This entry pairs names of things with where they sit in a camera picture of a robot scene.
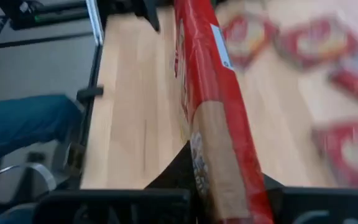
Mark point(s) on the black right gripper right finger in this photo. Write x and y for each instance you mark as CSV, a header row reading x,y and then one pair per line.
x,y
275,199

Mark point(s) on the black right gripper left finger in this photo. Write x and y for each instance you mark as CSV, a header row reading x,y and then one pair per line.
x,y
180,174

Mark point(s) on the person's leg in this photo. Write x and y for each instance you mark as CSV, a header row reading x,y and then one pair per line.
x,y
20,124

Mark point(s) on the silver aluminium bar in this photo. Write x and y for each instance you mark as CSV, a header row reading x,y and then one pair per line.
x,y
94,21

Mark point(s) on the black electronics box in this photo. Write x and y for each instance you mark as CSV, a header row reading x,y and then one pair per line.
x,y
42,17

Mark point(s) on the black frame clamp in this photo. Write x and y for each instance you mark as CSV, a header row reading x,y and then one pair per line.
x,y
89,92

